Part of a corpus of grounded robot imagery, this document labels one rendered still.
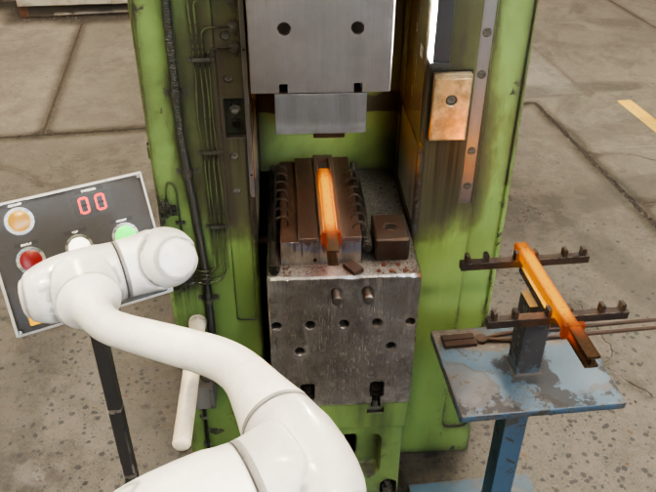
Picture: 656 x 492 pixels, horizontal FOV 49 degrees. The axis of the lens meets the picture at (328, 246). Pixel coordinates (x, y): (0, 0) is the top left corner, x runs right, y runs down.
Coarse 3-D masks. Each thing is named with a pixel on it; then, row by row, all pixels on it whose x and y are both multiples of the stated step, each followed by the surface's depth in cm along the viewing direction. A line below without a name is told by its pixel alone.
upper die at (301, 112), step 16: (288, 96) 155; (304, 96) 156; (320, 96) 156; (336, 96) 156; (352, 96) 156; (288, 112) 158; (304, 112) 158; (320, 112) 158; (336, 112) 158; (352, 112) 158; (288, 128) 160; (304, 128) 160; (320, 128) 160; (336, 128) 160; (352, 128) 161
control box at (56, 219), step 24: (48, 192) 153; (72, 192) 155; (96, 192) 156; (120, 192) 159; (144, 192) 161; (0, 216) 149; (48, 216) 153; (72, 216) 155; (96, 216) 157; (120, 216) 159; (144, 216) 161; (0, 240) 149; (24, 240) 151; (48, 240) 153; (96, 240) 157; (0, 264) 149; (168, 288) 164
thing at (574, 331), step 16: (528, 256) 170; (528, 272) 168; (544, 272) 165; (544, 288) 160; (560, 304) 156; (560, 320) 152; (576, 320) 151; (560, 336) 151; (576, 336) 147; (576, 352) 146; (592, 352) 143
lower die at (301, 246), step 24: (288, 168) 208; (312, 168) 206; (336, 168) 206; (288, 192) 197; (312, 192) 195; (336, 192) 193; (288, 216) 187; (312, 216) 185; (336, 216) 183; (288, 240) 178; (312, 240) 177; (360, 240) 178; (288, 264) 181
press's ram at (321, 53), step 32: (256, 0) 144; (288, 0) 144; (320, 0) 144; (352, 0) 145; (384, 0) 145; (256, 32) 147; (288, 32) 149; (320, 32) 148; (352, 32) 149; (384, 32) 149; (256, 64) 151; (288, 64) 151; (320, 64) 152; (352, 64) 152; (384, 64) 153
